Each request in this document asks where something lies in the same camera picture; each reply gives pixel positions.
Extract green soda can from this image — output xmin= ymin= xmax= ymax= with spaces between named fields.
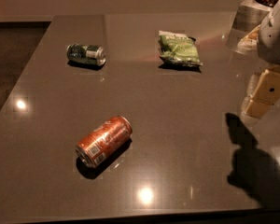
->
xmin=66 ymin=44 xmax=106 ymax=66

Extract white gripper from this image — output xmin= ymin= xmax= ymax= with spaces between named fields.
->
xmin=239 ymin=0 xmax=280 ymax=119

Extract green chip bag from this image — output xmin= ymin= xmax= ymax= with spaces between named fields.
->
xmin=159 ymin=31 xmax=203 ymax=67

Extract metal container with snacks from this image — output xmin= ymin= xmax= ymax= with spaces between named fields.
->
xmin=227 ymin=0 xmax=279 ymax=54

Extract red coke can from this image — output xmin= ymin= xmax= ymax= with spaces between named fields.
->
xmin=76 ymin=116 xmax=133 ymax=168

